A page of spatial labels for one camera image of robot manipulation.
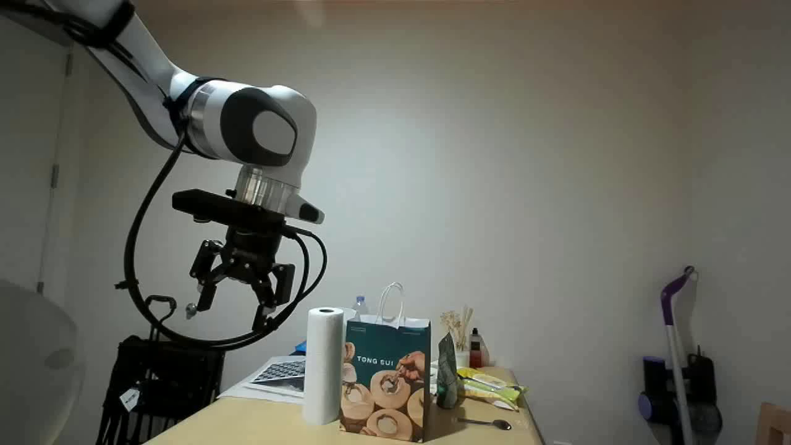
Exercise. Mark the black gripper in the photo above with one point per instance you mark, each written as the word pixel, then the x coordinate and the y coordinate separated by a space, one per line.
pixel 251 247

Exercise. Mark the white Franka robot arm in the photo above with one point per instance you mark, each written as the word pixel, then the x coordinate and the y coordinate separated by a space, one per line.
pixel 273 125

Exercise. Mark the green printed paper bag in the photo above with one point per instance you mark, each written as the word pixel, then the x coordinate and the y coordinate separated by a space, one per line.
pixel 386 387

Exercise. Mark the blue tissue pack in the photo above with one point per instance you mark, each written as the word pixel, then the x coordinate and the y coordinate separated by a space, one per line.
pixel 300 349

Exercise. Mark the black white keyboard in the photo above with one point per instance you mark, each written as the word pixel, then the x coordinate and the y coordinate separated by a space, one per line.
pixel 281 372

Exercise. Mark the white paper towel roll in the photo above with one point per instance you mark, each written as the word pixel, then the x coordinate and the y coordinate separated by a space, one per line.
pixel 325 361

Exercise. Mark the clear plastic water bottle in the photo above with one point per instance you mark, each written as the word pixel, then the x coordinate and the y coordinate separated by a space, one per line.
pixel 359 306

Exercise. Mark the white tag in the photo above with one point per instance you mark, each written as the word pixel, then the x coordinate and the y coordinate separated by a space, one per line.
pixel 129 399

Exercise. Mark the reed sticks in cup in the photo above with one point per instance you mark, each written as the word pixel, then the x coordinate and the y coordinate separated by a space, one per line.
pixel 459 329

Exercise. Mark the dark green pouch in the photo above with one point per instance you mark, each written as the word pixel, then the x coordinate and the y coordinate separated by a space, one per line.
pixel 446 374

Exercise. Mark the small red bottle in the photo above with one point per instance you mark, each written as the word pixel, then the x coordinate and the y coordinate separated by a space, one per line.
pixel 475 349

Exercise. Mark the yellow green snack packet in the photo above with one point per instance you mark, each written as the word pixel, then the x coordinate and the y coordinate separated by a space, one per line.
pixel 492 384

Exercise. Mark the dark metal spoon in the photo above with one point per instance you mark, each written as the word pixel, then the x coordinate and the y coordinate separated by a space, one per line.
pixel 484 424

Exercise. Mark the purple stick vacuum cleaner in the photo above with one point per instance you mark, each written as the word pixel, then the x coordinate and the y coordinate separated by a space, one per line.
pixel 678 353

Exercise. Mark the wooden chair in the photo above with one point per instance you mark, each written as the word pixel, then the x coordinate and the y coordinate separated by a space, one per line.
pixel 776 424

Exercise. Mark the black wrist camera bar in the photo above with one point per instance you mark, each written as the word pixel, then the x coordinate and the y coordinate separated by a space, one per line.
pixel 213 201

